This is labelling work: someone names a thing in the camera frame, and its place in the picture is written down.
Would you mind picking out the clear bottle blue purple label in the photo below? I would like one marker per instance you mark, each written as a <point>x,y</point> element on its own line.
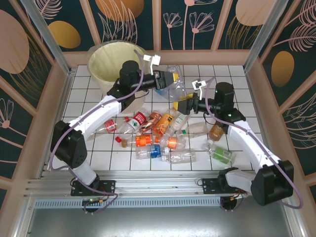
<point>177,89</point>

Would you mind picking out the clear bottle white green label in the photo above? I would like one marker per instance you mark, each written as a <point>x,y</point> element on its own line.
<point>179,121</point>

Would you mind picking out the clear bottle cream label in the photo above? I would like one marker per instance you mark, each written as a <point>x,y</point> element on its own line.
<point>196,128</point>

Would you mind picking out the orange juice bottle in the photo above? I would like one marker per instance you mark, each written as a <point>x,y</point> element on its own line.
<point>163,126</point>

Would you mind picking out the cream plastic bin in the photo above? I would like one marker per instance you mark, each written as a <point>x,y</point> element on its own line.
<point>139,102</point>

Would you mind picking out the crushed clear bottle orange label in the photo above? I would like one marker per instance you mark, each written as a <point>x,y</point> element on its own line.
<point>172,142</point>

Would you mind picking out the amber tea bottle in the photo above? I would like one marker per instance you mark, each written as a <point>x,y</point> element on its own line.
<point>216,133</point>

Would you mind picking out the clear unlabelled bottle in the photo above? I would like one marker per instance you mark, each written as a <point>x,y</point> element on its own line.
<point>181,156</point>

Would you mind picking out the clear bottle red white label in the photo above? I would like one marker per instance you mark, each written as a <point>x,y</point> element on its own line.
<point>133,123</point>

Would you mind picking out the clear bottle small red label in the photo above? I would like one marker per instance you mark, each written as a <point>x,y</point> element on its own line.
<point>110,125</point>

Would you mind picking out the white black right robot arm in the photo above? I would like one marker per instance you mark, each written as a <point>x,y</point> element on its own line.
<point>247,143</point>

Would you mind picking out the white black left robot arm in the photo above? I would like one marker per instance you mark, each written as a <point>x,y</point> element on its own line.
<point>98,113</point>

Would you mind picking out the base wiring connector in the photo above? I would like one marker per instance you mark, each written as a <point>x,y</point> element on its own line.
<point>92,200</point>
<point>237,196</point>

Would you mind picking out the aluminium side rail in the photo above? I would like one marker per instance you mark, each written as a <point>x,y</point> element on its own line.
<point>256,98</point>
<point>63,98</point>

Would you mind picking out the aluminium frame post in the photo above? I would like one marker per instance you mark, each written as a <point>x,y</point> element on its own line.
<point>264,37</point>
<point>49,37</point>

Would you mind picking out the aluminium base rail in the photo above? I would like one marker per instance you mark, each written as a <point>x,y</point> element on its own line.
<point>160,184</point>

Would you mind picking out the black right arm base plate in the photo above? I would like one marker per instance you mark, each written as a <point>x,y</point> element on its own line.
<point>209,186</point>

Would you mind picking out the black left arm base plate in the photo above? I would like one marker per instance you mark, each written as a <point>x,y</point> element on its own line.
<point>108,187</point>

